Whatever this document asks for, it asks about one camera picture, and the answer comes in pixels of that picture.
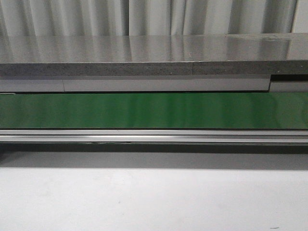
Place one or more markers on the green conveyor belt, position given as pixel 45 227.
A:
pixel 278 110

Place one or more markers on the grey stone slab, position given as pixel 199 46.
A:
pixel 180 55

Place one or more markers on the white pleated curtain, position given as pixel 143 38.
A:
pixel 144 17

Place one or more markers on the aluminium conveyor front rail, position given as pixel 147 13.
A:
pixel 278 136

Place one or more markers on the grey conveyor back rail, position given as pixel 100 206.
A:
pixel 254 83

